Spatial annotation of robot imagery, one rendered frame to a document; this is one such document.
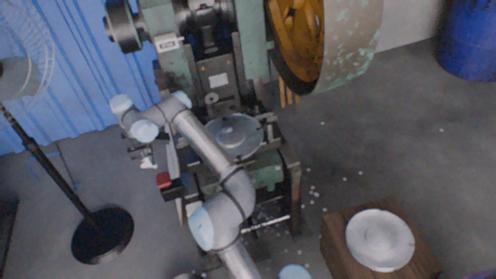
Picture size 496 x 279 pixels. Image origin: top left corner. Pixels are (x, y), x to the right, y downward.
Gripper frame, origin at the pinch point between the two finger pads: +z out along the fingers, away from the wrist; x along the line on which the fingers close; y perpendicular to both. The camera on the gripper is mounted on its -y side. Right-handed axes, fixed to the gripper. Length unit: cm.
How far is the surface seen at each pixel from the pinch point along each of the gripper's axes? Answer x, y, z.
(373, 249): 42, -79, 47
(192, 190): 1.5, -10.0, 20.5
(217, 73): -14.5, -33.1, -25.2
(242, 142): -4.9, -36.6, 6.4
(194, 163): -8.1, -14.2, 14.3
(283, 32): -36, -68, -22
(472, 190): 13, -167, 85
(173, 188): 2.7, -3.0, 14.3
